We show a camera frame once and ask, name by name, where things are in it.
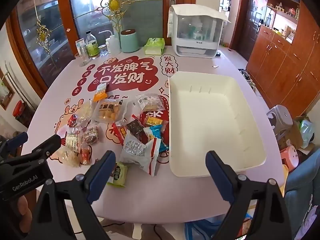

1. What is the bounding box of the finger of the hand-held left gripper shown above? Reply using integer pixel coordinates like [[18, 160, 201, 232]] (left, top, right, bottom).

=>
[[26, 134, 62, 162], [0, 132, 29, 158]]

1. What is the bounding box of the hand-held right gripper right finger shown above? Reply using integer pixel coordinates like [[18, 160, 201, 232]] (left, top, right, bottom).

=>
[[205, 150, 293, 240]]

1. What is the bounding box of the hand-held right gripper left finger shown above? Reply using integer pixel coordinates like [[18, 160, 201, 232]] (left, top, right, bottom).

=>
[[31, 150, 117, 240]]

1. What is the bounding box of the green snack packet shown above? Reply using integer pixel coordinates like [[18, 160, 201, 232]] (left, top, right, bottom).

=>
[[107, 162, 128, 187]]

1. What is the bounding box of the clear nut bar packet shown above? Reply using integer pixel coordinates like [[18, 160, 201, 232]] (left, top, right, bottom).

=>
[[82, 127, 100, 145]]

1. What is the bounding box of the white red snack packet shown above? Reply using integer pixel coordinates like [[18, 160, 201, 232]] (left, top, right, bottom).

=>
[[119, 132, 162, 177]]

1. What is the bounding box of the white plastic bin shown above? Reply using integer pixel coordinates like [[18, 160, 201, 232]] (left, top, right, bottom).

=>
[[167, 71, 267, 178]]

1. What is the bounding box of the blue snack packet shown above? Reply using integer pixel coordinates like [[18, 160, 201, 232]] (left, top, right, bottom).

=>
[[143, 124, 168, 153]]

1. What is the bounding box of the clear yellow bun packet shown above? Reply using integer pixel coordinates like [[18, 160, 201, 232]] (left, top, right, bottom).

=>
[[92, 98, 128, 123]]

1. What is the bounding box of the orange snack packet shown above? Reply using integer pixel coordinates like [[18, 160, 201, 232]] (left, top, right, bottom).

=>
[[93, 82, 108, 102]]

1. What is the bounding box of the person's left hand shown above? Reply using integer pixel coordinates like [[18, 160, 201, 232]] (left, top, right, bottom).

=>
[[16, 194, 33, 221]]

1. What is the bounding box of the round pale rice cake packet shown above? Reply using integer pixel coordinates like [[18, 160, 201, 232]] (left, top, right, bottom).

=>
[[58, 147, 81, 167]]

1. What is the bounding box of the small orange red packet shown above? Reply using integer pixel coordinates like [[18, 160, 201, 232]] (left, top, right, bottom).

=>
[[79, 147, 92, 167]]

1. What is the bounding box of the red lidded jar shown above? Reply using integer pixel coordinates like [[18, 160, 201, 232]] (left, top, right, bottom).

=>
[[12, 99, 35, 128]]

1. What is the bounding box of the pink printed table cover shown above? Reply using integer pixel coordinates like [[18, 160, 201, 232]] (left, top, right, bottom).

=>
[[24, 45, 287, 225]]

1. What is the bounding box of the red bordered snack packet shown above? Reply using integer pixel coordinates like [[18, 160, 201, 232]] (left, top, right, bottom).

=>
[[112, 121, 131, 146]]

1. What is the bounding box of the pale rice cracker packet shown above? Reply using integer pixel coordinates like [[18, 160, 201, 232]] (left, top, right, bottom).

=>
[[77, 102, 95, 121]]

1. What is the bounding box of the blue plastic bag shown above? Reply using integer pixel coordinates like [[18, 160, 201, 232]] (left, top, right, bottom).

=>
[[184, 212, 253, 240]]

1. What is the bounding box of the dark brown snack packet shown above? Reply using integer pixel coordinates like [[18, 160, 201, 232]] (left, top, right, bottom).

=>
[[126, 119, 146, 137]]

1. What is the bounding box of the pink plastic stool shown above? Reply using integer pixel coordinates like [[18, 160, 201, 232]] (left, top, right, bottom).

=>
[[279, 144, 300, 172]]

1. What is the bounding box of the yellow snack packet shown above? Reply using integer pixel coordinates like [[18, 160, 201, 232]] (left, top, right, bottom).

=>
[[144, 116, 163, 127]]

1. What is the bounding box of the cardboard box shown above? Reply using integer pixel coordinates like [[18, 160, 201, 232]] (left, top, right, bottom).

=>
[[277, 116, 316, 153]]

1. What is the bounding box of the grey plastic stool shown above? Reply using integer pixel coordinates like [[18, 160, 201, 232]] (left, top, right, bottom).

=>
[[266, 104, 294, 141]]

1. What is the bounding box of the wooden framed glass door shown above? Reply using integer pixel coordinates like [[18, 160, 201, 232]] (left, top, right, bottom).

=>
[[56, 0, 198, 55], [7, 0, 76, 94]]

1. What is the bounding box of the clear pale pastry packet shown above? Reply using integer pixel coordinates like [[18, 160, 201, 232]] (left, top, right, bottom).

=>
[[136, 93, 167, 113]]

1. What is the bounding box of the glass cup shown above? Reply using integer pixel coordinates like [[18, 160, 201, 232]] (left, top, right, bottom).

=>
[[75, 52, 90, 67]]

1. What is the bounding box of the green plastic bag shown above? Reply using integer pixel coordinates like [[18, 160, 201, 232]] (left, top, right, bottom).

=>
[[298, 119, 315, 148]]

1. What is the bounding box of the white blue box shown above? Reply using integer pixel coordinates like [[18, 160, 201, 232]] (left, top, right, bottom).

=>
[[75, 39, 87, 55]]

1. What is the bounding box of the clear bottle green label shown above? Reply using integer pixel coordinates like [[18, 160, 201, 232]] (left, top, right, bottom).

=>
[[85, 30, 100, 59]]

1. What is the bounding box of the white plastic bottle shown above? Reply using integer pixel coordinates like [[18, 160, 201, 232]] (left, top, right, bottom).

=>
[[109, 36, 121, 54]]

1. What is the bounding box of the mint green canister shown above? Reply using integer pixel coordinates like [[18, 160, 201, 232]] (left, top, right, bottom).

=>
[[120, 29, 140, 53]]

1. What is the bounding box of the green tissue pack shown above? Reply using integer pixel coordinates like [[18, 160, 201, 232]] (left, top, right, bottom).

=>
[[144, 37, 166, 55]]

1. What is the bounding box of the white countertop appliance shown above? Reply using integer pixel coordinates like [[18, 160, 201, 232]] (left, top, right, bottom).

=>
[[167, 4, 232, 59]]

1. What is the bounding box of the dark entrance door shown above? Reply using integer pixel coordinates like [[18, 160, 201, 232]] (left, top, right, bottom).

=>
[[231, 0, 270, 61]]

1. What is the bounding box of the wall picture frame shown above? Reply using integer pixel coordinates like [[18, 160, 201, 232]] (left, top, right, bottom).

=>
[[0, 67, 16, 111]]

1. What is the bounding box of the black cable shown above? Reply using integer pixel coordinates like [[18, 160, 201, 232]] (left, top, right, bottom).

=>
[[100, 219, 165, 240]]

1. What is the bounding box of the wooden wall cabinet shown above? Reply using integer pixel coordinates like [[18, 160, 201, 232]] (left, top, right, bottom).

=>
[[246, 0, 320, 118]]

